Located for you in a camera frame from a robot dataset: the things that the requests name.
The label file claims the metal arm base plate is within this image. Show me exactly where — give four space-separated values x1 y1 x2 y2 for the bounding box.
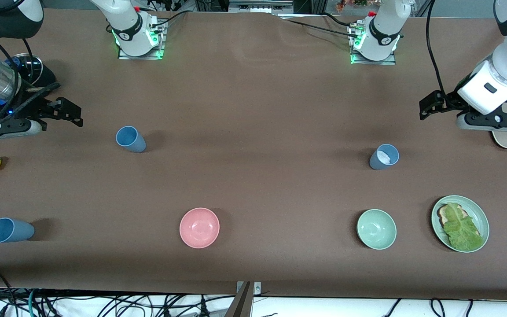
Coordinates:
348 24 397 66
117 20 166 60

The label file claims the pink bowl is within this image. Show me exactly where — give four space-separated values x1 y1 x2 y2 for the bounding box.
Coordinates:
179 207 220 249

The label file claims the blue-handled saucepan with lid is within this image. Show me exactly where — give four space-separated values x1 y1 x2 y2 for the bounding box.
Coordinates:
11 53 44 86

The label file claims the metal clamp bracket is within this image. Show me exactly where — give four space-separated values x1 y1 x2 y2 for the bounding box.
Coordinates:
236 281 262 295

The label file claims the toast slice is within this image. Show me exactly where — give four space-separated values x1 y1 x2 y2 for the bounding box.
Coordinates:
438 203 483 236

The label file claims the green lettuce leaf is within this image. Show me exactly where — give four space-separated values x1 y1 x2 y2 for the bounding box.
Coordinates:
443 203 485 251

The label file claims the colourful toy food pile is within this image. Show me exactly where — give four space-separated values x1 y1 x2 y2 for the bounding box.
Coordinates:
335 0 371 11

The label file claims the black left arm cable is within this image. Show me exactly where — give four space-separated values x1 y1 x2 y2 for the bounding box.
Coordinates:
425 0 448 98

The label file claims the dark camera mount post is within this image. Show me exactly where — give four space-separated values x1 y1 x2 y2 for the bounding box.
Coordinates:
224 282 253 317

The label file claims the black base power cable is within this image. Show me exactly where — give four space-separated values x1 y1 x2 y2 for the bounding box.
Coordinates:
150 11 189 34
279 16 360 38

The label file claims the blue plastic cup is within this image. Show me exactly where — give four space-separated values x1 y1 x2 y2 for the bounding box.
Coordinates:
369 144 400 170
116 126 147 153
0 217 35 243

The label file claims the pale green bowl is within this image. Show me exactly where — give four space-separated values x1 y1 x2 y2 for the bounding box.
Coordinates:
356 209 397 250

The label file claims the aluminium frame rail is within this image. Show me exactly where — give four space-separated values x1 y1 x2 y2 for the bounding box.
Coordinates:
228 0 296 14

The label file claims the pale green plate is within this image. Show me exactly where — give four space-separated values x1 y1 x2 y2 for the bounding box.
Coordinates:
431 195 490 253

